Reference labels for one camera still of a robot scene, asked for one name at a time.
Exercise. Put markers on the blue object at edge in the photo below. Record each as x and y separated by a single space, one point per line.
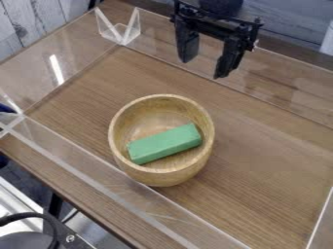
6 109

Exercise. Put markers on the clear acrylic corner bracket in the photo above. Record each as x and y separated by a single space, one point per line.
120 33

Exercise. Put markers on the clear acrylic left wall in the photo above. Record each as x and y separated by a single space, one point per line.
50 62

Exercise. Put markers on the clear acrylic front wall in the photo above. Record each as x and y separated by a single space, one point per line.
143 216

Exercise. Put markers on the clear acrylic wall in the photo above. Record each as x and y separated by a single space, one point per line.
50 62
143 216
288 83

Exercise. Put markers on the black table leg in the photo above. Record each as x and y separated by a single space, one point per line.
56 206

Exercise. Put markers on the brown wooden bowl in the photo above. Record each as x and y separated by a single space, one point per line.
148 116

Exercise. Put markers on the clear acrylic back wall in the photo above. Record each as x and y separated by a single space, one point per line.
288 83

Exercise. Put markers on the metal bracket with screw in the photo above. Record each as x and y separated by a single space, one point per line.
69 237

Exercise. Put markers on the green rectangular block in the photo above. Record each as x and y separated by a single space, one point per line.
165 144

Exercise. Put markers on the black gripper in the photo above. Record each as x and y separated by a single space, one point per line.
224 16

